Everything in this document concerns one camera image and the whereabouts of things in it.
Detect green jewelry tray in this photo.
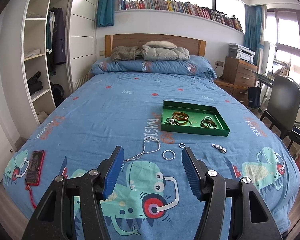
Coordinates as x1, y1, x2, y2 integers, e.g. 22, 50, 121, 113
161, 101, 230, 137

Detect grey puffer jacket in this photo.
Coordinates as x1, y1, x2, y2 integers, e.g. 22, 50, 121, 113
141, 41, 190, 61

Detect amber brown bangle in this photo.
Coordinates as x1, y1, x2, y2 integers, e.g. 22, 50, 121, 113
172, 111, 189, 121

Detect blue folded duvet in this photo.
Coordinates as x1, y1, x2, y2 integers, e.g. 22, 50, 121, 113
88, 55, 217, 81

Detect silver wristwatch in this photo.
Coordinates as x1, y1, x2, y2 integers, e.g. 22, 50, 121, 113
211, 144, 226, 153

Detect olive green garment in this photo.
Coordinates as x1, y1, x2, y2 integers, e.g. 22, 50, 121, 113
110, 46, 142, 62

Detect twisted silver bangle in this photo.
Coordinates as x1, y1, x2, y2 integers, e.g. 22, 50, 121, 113
204, 115, 213, 121

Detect silver chain necklace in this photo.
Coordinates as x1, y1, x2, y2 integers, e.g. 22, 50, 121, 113
122, 138, 161, 163

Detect blue cartoon bed sheet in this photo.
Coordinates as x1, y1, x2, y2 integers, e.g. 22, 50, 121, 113
3, 72, 300, 239

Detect teal curtain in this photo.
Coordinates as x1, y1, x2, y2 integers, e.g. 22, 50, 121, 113
243, 5, 267, 66
96, 0, 115, 28

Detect dark blue bag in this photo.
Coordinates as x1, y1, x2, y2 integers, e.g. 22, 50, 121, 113
248, 87, 261, 109

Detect amber bangle with silver band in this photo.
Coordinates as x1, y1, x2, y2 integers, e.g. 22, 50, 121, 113
200, 119, 217, 129

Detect red smartphone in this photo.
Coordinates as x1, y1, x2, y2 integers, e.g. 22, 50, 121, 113
25, 150, 45, 186

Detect wooden drawer nightstand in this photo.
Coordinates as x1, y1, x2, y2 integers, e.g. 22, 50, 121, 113
215, 56, 257, 107

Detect white printer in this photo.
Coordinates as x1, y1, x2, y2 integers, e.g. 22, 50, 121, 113
228, 43, 255, 64

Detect right teal curtain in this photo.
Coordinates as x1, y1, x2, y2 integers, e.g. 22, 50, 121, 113
243, 5, 267, 66

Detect left teal curtain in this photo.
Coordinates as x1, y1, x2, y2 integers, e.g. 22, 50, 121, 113
96, 0, 115, 28

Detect wooden headboard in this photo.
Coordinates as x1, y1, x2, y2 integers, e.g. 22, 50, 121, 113
104, 34, 206, 57

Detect row of books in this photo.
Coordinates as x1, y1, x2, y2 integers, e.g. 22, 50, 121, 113
114, 0, 243, 33

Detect small twisted silver ring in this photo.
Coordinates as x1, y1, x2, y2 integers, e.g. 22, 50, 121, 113
162, 149, 176, 161

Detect hanging dark clothes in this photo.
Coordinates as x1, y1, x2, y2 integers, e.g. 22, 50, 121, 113
46, 8, 66, 76

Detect cluttered desk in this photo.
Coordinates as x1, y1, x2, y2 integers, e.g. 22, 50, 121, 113
251, 70, 300, 108

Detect white open wardrobe shelf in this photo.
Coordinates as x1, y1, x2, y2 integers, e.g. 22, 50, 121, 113
0, 0, 72, 138

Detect grey desk chair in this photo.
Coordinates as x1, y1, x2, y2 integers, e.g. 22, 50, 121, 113
260, 84, 300, 140

